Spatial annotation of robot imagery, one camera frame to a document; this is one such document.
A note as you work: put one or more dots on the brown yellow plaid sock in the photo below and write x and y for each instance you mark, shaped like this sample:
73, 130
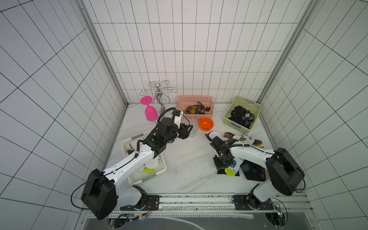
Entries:
192, 109

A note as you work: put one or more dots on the green perforated plastic basket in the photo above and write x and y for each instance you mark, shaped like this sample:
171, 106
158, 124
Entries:
253, 107

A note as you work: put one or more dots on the pink plastic wine glass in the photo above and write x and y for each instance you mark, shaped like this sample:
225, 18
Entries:
150, 112

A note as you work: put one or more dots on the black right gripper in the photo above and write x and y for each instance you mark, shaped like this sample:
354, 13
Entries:
216, 144

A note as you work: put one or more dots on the white blue yellow sock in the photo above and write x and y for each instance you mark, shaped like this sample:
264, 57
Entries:
147, 170

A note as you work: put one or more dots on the chrome glass holder stand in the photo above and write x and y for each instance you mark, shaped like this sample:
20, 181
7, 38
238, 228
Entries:
157, 93

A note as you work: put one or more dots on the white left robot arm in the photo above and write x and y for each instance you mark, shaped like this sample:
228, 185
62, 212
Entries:
103, 193

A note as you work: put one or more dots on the white sock neon yellow toe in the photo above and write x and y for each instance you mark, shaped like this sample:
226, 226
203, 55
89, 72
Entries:
233, 169

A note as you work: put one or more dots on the black sock blue squares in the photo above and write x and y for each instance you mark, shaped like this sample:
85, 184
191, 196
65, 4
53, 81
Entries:
253, 172

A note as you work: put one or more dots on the brown argyle sock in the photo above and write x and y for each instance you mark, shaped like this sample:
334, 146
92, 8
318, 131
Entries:
202, 109

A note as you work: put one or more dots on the clear plastic cup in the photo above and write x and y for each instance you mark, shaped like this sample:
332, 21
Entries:
193, 132

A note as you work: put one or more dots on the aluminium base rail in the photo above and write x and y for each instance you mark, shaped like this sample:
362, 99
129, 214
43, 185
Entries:
204, 205

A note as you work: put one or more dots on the white perforated plastic basket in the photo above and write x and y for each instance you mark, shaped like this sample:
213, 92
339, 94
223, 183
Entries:
139, 177

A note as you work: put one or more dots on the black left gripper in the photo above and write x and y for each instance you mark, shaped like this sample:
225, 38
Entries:
184, 131

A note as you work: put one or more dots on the orange plastic bowl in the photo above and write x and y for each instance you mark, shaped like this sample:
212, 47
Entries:
206, 124

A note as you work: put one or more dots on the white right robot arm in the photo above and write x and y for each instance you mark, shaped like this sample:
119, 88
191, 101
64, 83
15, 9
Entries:
284, 174

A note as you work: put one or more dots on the pink perforated plastic basket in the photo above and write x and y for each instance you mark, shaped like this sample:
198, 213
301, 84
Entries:
183, 101

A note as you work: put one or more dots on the brown tan striped sock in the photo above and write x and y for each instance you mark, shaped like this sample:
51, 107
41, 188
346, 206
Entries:
258, 144

